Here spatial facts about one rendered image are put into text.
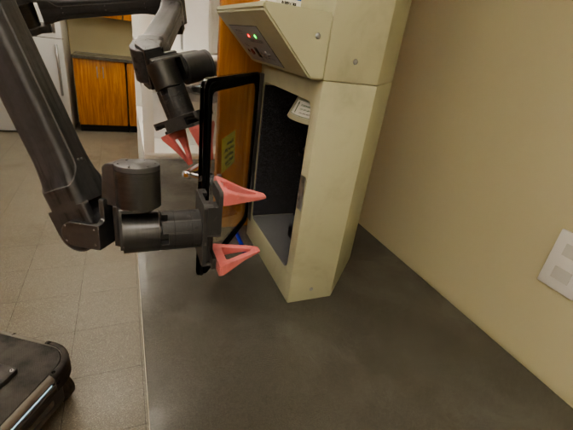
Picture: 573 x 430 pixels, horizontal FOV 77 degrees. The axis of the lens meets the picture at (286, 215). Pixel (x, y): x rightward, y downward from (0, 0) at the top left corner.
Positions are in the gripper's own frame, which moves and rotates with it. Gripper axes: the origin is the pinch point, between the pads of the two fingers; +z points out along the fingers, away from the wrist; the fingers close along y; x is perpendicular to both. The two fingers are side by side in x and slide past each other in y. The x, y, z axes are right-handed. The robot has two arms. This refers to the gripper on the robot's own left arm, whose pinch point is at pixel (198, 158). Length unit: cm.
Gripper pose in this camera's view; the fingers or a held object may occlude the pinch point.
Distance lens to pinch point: 79.3
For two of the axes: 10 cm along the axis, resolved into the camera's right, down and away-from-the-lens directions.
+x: -2.4, 4.0, -8.8
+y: -9.2, 1.8, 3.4
